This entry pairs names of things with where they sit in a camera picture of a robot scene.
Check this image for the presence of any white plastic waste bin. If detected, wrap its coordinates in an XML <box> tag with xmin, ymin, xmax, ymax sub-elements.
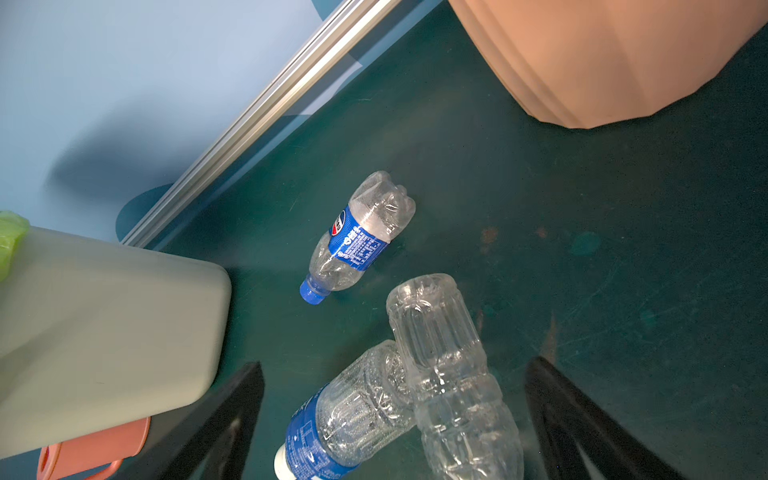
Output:
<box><xmin>1</xmin><ymin>227</ymin><xmax>232</xmax><ymax>457</ymax></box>

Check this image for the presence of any blue label white cap bottle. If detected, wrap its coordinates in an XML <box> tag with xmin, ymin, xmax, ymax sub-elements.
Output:
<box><xmin>274</xmin><ymin>340</ymin><xmax>415</xmax><ymax>479</ymax></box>

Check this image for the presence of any green bin liner bag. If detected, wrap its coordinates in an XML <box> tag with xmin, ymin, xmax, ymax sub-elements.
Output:
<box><xmin>0</xmin><ymin>211</ymin><xmax>30</xmax><ymax>281</ymax></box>

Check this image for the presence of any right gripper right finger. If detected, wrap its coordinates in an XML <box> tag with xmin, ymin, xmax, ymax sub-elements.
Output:
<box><xmin>525</xmin><ymin>356</ymin><xmax>683</xmax><ymax>479</ymax></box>

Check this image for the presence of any pink watering can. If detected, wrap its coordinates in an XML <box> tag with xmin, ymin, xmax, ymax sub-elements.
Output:
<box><xmin>36</xmin><ymin>417</ymin><xmax>151</xmax><ymax>480</ymax></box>

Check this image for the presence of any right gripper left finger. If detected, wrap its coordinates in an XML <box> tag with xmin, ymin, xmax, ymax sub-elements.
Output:
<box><xmin>114</xmin><ymin>362</ymin><xmax>265</xmax><ymax>479</ymax></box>

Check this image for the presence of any aluminium frame rail back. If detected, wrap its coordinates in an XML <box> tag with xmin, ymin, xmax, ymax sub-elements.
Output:
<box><xmin>120</xmin><ymin>0</ymin><xmax>399</xmax><ymax>248</ymax></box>

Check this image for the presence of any small blue label bottle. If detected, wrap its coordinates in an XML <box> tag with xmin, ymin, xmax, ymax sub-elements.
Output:
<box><xmin>299</xmin><ymin>171</ymin><xmax>416</xmax><ymax>305</ymax></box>

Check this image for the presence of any beige ribbed flower pot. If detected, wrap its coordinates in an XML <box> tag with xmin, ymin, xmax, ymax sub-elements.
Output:
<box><xmin>450</xmin><ymin>1</ymin><xmax>767</xmax><ymax>129</ymax></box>

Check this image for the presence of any clear ribbed bottle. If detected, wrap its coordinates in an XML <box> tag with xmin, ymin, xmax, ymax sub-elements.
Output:
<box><xmin>386</xmin><ymin>273</ymin><xmax>524</xmax><ymax>479</ymax></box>

